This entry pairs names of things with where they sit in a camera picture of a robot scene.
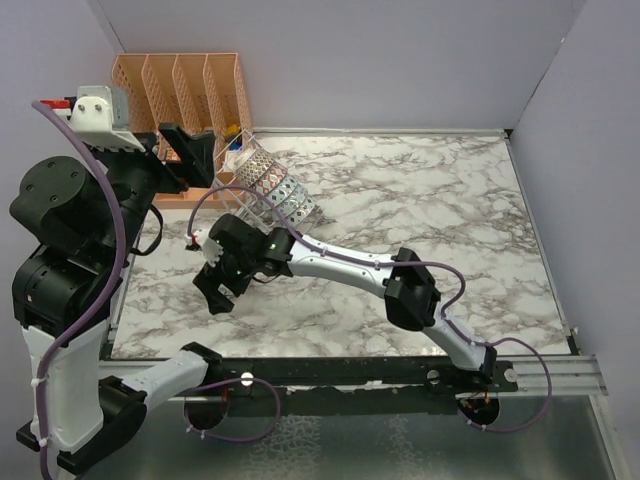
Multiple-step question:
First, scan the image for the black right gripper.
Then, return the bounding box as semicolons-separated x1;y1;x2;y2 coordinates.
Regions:
194;245;257;314

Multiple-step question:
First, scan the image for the brown checker patterned bowl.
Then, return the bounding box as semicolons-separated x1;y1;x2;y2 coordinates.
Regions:
234;149;275;187

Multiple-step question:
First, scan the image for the red patterned bowl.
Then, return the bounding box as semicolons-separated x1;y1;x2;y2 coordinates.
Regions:
252;162;288;195

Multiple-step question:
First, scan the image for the blue triangle patterned bowl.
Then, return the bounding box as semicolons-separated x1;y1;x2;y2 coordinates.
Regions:
266;174;298;206

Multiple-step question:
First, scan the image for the blue floral patterned bowl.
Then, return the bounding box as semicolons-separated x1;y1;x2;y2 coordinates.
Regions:
272;180;307;216

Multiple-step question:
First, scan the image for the white petal patterned bowl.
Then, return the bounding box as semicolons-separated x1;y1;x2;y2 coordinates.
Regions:
278;187;308;217

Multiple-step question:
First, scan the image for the white diamond patterned bowl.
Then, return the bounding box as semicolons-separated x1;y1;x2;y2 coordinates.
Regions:
287;197;316;226

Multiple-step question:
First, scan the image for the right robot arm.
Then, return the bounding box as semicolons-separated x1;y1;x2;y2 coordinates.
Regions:
187;214;497;391

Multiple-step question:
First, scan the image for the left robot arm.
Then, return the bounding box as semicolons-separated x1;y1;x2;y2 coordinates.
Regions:
10;123;221;475

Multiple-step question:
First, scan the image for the yellow black sponge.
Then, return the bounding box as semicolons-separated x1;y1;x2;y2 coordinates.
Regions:
225;124;242;142

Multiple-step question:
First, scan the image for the orange plastic file organizer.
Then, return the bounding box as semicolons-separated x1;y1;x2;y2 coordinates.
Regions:
111;51;254;210

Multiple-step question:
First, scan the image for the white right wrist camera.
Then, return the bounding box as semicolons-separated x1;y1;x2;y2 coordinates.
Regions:
185;229;224;267

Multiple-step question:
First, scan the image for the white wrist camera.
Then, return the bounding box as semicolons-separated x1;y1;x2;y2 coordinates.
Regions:
185;229;224;267
42;85;144;151

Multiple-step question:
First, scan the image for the white wire dish rack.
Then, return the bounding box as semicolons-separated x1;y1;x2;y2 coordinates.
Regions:
213;131;324;234

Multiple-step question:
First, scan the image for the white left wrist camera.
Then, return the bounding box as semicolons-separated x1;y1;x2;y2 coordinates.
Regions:
42;85;144;151

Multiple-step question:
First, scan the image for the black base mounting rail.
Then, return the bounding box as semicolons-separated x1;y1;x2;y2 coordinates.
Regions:
179;356;518;417

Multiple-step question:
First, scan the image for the aluminium side rail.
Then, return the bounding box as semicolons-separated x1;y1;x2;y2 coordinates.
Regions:
501;355;608;397

